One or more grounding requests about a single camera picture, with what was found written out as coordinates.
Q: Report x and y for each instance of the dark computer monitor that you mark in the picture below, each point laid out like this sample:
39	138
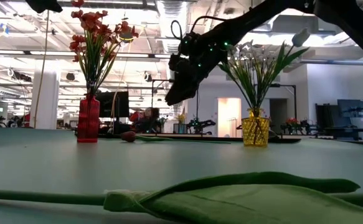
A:
352	110

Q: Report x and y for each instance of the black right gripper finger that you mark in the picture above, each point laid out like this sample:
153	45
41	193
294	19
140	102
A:
189	88
176	91

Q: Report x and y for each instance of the red tulip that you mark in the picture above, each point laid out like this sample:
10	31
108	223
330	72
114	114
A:
128	136

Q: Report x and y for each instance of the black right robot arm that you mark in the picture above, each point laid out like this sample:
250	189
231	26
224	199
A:
277	12

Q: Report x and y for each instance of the black metal gantry frame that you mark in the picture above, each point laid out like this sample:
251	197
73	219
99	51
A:
159	81
288	93

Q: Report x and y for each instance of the red ribbed vase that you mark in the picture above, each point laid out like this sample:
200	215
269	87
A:
88	121

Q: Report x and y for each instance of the white flower bunch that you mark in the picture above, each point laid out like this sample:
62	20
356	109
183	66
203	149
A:
249	71

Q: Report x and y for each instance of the long ceiling light strip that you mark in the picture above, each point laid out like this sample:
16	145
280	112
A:
131	56

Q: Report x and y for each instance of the silver ceiling air duct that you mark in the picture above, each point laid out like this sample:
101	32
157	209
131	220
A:
173	18
293	18

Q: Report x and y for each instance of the background black robot arm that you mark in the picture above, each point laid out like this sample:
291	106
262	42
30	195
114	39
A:
201	124

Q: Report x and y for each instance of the green leaf stem foreground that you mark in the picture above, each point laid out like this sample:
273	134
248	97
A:
246	205

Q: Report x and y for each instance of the black monitor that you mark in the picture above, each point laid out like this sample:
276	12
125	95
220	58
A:
115	104

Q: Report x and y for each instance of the background red flower bunch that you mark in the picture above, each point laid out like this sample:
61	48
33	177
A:
293	122

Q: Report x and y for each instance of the yellow glass vase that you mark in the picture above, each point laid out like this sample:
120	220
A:
256	130

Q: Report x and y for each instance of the person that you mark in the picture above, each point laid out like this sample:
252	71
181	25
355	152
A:
150	121

